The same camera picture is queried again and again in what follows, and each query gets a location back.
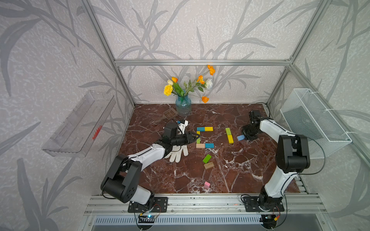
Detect light wood block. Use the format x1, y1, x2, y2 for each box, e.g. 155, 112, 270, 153
196, 143, 205, 149

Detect light blue block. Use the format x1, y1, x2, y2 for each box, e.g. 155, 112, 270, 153
237, 135, 245, 141

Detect small yellow block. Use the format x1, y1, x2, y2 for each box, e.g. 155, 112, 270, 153
227, 135, 234, 144

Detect dark green block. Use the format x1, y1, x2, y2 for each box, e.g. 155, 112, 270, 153
203, 154, 212, 164

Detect dark wood block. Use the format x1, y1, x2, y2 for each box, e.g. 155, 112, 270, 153
204, 162, 214, 170

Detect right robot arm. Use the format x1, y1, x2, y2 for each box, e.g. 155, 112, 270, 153
242, 110, 310, 211

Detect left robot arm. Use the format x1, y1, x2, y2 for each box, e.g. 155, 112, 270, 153
100, 120, 200, 208

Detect white cotton glove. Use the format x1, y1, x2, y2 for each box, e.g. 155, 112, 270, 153
165, 145, 188, 163

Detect blue glass vase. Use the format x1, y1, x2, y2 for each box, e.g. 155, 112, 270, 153
175, 96, 192, 116

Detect artificial flowers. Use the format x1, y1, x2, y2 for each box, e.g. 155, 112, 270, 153
163, 65, 216, 103

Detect left circuit board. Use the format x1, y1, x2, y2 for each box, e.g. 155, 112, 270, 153
138, 214, 159, 224

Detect circuit board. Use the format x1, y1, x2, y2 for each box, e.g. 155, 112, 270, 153
138, 214, 159, 224
260, 214, 280, 227

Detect right circuit board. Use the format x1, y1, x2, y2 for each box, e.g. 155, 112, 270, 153
260, 214, 280, 227

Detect clear plastic shelf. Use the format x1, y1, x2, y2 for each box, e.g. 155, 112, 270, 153
41, 90, 116, 157

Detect white wire basket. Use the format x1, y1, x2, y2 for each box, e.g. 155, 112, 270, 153
280, 89, 352, 159

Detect aluminium frame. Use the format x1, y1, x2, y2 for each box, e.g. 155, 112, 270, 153
77, 0, 370, 231

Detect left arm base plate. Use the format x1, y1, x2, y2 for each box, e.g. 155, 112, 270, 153
128, 196, 169, 213

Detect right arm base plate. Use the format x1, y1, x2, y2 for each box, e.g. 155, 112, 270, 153
241, 195, 285, 212

